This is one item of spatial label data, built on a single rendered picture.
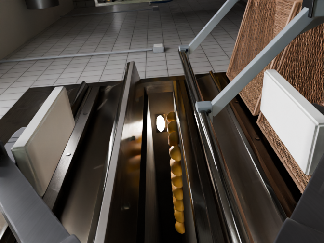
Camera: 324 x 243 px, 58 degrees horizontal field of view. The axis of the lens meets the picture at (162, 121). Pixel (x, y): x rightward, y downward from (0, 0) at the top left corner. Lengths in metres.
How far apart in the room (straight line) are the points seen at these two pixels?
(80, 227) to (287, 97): 0.84
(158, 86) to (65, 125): 1.66
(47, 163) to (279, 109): 0.13
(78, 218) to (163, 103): 1.11
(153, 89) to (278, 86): 1.69
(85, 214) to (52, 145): 0.81
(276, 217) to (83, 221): 0.56
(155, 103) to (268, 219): 1.18
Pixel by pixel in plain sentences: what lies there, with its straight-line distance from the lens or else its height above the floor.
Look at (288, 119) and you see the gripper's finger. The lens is 0.17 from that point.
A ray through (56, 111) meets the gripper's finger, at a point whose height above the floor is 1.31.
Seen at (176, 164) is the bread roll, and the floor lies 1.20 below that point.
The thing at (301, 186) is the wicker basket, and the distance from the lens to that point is 1.01.
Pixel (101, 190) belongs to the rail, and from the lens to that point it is 0.83.
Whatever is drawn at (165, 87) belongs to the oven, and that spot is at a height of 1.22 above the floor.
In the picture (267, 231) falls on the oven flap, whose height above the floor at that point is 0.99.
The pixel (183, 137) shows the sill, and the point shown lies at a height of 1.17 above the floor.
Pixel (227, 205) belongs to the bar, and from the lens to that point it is 0.44.
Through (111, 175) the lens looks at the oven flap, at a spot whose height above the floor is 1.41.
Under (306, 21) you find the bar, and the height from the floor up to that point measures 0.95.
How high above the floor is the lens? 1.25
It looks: 1 degrees up
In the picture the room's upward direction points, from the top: 95 degrees counter-clockwise
